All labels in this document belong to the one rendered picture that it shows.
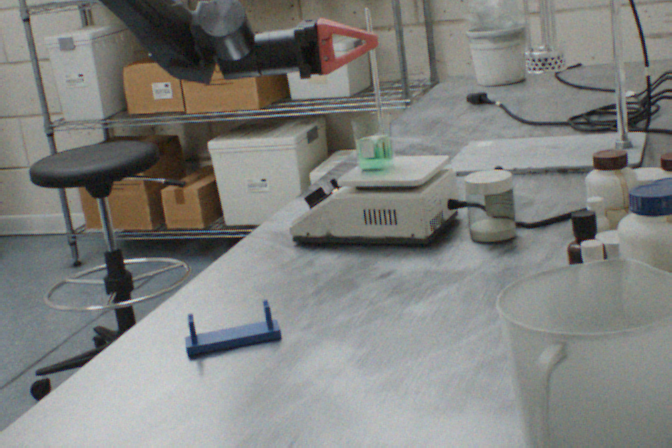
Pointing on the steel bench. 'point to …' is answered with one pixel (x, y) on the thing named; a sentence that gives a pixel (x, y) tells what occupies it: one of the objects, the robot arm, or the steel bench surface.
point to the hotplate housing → (382, 213)
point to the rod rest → (253, 333)
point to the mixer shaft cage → (542, 57)
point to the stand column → (617, 48)
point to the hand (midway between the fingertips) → (371, 41)
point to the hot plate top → (410, 165)
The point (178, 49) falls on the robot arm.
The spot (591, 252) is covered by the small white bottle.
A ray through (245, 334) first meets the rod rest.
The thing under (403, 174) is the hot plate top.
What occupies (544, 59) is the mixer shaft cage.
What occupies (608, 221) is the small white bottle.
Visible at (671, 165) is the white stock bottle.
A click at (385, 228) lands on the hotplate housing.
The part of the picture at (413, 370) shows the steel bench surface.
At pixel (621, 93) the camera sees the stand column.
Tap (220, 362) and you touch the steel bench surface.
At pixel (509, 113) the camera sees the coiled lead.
